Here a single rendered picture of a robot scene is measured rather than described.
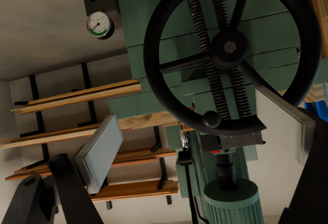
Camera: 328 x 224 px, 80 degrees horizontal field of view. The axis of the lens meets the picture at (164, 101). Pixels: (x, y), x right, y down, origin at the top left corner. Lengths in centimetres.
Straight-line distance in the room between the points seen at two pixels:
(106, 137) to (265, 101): 13
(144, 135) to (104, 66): 129
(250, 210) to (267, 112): 56
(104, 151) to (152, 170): 310
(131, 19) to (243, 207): 62
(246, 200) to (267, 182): 264
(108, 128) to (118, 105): 38
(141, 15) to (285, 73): 40
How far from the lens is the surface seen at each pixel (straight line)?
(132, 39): 57
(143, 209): 357
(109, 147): 17
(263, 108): 18
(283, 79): 57
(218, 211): 71
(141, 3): 59
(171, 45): 54
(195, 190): 94
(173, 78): 53
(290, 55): 58
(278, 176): 334
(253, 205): 72
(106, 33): 52
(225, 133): 34
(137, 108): 54
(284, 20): 60
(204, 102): 43
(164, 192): 278
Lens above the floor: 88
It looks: 1 degrees down
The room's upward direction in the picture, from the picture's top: 170 degrees clockwise
